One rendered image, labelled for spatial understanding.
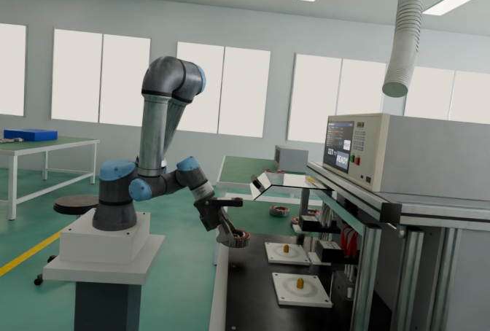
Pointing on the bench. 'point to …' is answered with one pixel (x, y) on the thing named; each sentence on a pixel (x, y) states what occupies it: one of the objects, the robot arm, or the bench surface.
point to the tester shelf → (407, 204)
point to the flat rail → (341, 211)
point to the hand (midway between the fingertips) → (236, 238)
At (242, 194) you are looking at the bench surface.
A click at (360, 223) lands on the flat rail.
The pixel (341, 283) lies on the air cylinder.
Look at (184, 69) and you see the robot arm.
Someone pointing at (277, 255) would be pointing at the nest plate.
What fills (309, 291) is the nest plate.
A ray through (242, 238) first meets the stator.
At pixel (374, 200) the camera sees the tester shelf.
